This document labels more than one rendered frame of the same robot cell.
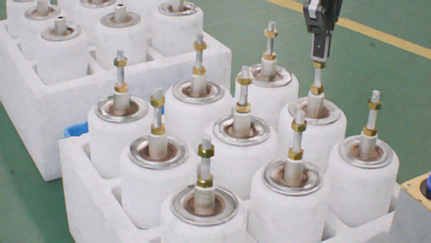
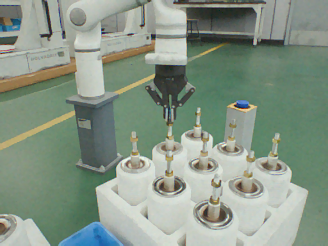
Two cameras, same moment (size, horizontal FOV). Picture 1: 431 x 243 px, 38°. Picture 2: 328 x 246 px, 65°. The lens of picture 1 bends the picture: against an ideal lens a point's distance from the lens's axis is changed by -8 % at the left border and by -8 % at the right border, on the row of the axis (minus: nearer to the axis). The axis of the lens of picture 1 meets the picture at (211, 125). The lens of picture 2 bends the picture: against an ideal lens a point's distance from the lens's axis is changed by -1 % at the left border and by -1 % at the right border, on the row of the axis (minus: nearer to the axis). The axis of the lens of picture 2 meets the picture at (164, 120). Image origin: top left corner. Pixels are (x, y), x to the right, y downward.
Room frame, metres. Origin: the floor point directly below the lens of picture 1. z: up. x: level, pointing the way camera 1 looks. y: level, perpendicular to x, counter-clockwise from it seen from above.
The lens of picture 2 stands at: (0.97, 0.47, 0.60)
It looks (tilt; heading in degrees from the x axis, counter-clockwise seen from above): 23 degrees down; 257
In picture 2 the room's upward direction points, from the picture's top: straight up
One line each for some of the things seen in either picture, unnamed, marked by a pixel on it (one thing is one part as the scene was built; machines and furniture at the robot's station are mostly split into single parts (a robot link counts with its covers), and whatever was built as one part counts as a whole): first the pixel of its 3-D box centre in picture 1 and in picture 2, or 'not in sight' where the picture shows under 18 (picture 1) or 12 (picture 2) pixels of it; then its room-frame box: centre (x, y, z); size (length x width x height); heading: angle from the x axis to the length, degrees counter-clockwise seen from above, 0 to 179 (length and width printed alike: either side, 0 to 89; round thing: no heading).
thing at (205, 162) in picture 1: (205, 166); (274, 147); (0.59, 0.00, 0.30); 0.01 x 0.01 x 0.08; 61
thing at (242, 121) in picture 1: (242, 121); (203, 161); (0.75, -0.04, 0.26); 0.02 x 0.02 x 0.03
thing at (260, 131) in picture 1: (241, 130); (203, 165); (0.75, -0.04, 0.25); 0.08 x 0.08 x 0.01
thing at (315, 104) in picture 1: (315, 103); (169, 144); (0.81, -0.14, 0.26); 0.02 x 0.02 x 0.03
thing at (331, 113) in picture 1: (314, 111); (169, 148); (0.81, -0.14, 0.25); 0.08 x 0.08 x 0.01
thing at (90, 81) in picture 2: not in sight; (90, 73); (1.01, -0.52, 0.39); 0.09 x 0.09 x 0.17; 51
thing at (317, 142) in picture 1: (307, 166); (169, 175); (0.81, -0.14, 0.16); 0.10 x 0.10 x 0.18
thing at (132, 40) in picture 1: (121, 64); not in sight; (1.12, 0.17, 0.16); 0.10 x 0.10 x 0.18
